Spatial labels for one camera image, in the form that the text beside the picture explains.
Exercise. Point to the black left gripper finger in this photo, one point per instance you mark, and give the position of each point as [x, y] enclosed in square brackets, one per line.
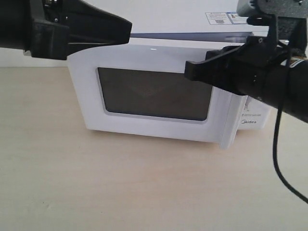
[88, 25]

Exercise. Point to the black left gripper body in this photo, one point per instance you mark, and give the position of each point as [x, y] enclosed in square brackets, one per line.
[39, 27]

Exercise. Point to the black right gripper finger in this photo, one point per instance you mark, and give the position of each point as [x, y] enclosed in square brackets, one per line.
[214, 70]

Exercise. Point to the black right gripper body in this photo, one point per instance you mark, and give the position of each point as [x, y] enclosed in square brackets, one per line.
[254, 71]

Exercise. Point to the white microwave door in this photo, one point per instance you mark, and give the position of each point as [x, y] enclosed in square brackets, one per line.
[140, 89]

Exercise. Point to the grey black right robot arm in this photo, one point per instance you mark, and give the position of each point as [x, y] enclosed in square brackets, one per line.
[299, 84]

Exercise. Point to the white Midea microwave oven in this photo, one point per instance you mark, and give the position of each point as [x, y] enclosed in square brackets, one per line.
[165, 33]

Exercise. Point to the warning label sticker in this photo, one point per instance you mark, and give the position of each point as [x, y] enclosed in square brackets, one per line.
[225, 18]

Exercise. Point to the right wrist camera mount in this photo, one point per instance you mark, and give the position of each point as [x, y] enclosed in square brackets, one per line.
[286, 19]

